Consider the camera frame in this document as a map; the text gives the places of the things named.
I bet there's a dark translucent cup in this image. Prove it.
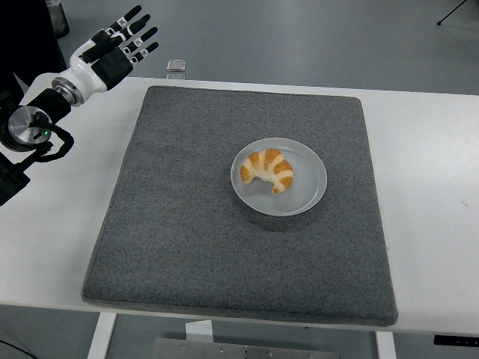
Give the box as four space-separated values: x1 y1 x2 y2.
46 0 70 38

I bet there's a grey metal plate with screws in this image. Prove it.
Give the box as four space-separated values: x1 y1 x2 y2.
151 337 347 359

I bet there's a grey felt mat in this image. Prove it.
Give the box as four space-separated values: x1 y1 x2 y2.
81 85 399 327

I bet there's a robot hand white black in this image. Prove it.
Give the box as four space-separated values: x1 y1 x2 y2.
68 4 160 102

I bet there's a white table leg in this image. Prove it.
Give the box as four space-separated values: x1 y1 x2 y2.
375 331 397 359
86 313 118 359

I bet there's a small clear plastic box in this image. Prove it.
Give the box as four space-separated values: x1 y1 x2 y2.
166 58 188 80

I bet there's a black tripod leg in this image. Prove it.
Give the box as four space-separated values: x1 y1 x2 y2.
436 0 469 26

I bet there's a golden croissant bread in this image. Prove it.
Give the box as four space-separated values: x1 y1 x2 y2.
239 148 294 194

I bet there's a thin black floor cable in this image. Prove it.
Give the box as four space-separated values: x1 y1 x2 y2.
0 339 33 359

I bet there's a white round plate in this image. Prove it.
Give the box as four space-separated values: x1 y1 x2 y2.
230 137 329 217

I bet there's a black table control panel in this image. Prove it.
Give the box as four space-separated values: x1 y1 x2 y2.
433 335 479 347

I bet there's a large black bulky object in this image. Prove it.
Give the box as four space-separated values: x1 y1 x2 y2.
0 0 67 94

